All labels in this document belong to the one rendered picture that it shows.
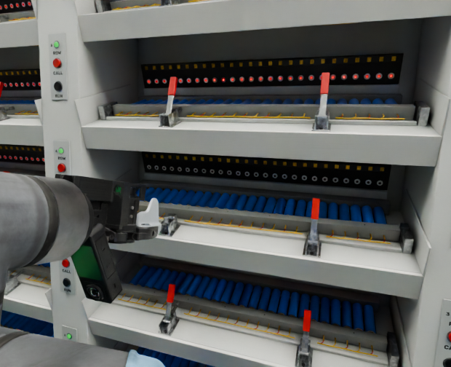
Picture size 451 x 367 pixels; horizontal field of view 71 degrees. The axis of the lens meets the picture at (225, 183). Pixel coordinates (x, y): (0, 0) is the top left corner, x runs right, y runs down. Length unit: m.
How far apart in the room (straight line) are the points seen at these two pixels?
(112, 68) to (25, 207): 0.51
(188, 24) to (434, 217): 0.48
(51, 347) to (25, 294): 0.66
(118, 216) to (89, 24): 0.40
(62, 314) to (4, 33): 0.60
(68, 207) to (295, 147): 0.33
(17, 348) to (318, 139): 0.43
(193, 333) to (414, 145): 0.51
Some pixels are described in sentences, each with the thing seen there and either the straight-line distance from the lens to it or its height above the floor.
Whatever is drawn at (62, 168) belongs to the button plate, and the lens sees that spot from 0.71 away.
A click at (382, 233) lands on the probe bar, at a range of 0.60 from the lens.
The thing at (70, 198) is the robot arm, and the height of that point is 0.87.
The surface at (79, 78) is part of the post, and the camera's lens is 0.69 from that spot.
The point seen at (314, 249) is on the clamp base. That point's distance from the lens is 0.56.
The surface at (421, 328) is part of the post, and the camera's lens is 0.59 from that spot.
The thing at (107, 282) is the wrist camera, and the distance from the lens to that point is 0.45.
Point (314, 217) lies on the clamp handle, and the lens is 0.55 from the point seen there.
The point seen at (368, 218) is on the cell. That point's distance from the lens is 0.63.
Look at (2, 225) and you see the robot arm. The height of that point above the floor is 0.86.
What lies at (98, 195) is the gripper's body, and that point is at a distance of 0.42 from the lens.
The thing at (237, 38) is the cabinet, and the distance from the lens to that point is 0.77.
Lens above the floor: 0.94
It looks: 8 degrees down
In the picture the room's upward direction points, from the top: 2 degrees clockwise
